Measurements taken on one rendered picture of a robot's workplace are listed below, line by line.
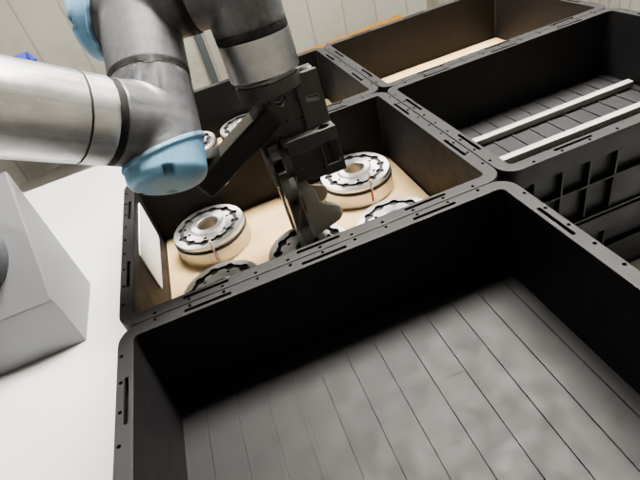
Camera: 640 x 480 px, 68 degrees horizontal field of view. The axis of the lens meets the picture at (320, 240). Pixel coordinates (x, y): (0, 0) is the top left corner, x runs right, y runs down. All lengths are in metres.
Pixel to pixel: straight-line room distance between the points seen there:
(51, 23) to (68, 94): 2.72
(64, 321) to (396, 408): 0.57
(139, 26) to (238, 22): 0.09
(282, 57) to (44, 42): 2.70
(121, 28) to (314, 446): 0.40
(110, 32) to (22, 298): 0.48
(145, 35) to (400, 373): 0.38
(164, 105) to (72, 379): 0.51
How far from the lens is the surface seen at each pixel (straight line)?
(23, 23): 3.15
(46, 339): 0.88
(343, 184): 0.67
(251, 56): 0.49
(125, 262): 0.55
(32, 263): 0.84
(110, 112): 0.42
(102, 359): 0.83
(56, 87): 0.41
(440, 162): 0.60
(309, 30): 3.28
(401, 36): 1.07
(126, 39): 0.48
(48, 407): 0.83
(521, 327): 0.50
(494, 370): 0.47
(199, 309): 0.44
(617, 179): 0.64
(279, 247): 0.59
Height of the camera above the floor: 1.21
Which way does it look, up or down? 38 degrees down
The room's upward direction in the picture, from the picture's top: 17 degrees counter-clockwise
